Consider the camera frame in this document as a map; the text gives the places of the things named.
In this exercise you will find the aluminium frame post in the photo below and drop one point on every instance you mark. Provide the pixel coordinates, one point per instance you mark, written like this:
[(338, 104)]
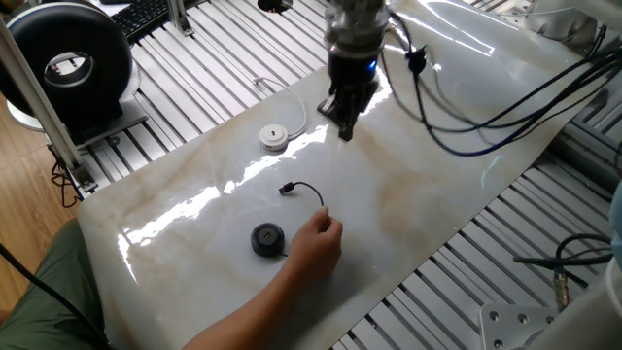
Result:
[(34, 97), (180, 19)]

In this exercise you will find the person hand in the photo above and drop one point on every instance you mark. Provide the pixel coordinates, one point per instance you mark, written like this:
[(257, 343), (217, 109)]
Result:
[(313, 248)]

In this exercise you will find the black round knob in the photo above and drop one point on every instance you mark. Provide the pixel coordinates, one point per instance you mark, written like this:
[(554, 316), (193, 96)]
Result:
[(274, 5)]

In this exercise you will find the green trousers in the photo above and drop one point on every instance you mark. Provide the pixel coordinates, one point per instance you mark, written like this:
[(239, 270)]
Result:
[(48, 301)]

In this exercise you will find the marble pattern table mat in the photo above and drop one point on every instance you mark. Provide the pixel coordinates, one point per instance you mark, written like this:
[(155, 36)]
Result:
[(413, 209)]

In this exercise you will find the person forearm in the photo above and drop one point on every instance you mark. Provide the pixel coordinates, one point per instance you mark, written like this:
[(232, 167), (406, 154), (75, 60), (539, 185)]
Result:
[(243, 321)]

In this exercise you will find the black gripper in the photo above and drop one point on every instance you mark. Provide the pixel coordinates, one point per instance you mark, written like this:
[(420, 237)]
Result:
[(352, 73)]

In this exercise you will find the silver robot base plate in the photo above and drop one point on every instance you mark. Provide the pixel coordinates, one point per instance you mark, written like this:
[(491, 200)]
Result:
[(510, 325)]

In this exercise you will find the black keyboard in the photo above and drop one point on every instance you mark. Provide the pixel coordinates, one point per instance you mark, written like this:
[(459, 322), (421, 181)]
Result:
[(141, 17)]

